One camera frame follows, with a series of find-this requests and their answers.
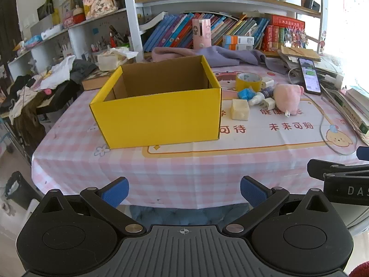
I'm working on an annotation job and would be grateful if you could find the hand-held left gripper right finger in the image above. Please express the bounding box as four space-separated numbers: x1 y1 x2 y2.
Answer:
223 175 333 235

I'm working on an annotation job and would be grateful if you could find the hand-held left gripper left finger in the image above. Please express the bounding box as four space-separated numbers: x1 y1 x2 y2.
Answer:
40 177 147 236

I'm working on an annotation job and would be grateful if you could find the pink plush pig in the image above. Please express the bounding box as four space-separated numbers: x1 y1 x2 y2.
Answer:
272 83 305 117

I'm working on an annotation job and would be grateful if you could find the cream foam block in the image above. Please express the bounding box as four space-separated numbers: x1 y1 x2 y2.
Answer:
230 98 250 121

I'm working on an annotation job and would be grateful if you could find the yellow cardboard box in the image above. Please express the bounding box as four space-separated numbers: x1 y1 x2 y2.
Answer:
89 55 223 150

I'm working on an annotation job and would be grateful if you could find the purple bubble print bottle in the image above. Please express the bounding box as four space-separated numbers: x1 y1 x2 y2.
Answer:
248 87 274 107

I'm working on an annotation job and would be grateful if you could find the small blue item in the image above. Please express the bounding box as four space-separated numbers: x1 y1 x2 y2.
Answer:
237 88 256 102

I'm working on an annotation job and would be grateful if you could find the clear yellowish tape roll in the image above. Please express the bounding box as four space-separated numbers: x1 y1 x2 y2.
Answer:
235 72 262 92

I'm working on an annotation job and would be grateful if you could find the stack of books and papers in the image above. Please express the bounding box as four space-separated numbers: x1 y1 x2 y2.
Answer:
277 49 369 146

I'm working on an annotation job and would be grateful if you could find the pink checked tablecloth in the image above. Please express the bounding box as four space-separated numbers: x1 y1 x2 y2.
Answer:
31 55 369 210

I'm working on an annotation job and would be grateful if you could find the white power adapter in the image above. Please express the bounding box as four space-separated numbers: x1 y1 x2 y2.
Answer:
316 73 345 89

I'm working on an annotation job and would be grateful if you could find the red fuzzy cloth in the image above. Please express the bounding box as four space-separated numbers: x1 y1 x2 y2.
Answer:
348 261 369 277

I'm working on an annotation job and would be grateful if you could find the black smartphone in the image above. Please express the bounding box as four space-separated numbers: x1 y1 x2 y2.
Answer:
298 57 322 96

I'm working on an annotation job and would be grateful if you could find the black trash bin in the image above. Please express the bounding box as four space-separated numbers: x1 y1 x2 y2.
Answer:
4 170 44 209

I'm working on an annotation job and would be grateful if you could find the brown patterned wooden box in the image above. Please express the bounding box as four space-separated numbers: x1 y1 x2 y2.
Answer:
81 69 116 92

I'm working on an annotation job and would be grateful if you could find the brown paper envelope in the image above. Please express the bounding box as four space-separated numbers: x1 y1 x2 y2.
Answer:
277 45 322 62

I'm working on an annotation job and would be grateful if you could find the pile of clothes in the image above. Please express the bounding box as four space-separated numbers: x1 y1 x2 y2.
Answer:
8 55 99 114

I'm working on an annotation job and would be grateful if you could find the cream tissue box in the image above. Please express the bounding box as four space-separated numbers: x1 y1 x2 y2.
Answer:
96 47 139 71

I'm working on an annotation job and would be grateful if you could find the colourful toy figure display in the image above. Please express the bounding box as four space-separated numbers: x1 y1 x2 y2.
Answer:
284 24 309 48

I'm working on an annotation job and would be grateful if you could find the thick red dictionary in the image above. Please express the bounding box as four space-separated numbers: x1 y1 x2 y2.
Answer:
269 14 306 29
261 24 286 51

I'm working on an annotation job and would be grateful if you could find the pink and purple sweater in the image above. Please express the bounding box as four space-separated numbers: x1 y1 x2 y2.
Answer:
151 46 292 74

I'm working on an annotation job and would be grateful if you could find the orange and blue carton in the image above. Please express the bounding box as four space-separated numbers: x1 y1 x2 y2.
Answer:
223 35 255 46
223 44 254 51

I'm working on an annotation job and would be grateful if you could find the group of pens and brushes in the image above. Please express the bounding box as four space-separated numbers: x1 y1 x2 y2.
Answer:
90 24 131 53

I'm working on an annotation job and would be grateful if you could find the white side shelf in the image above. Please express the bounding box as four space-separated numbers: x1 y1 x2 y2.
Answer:
7 7 131 76

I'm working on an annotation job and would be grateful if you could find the pink cartoon device box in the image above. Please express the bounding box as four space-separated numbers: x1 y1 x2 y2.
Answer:
192 18 213 50

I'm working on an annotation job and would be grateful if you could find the row of colourful books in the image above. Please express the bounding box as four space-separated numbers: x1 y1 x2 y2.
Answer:
142 12 270 53

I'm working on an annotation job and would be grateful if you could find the floral fabric bag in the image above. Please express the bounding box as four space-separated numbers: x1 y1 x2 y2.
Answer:
83 0 119 21

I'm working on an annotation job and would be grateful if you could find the white cable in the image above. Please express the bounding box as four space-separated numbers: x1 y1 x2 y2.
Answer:
288 63 358 156

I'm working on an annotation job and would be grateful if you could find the white bookshelf frame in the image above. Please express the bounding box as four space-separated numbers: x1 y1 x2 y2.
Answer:
121 0 330 64

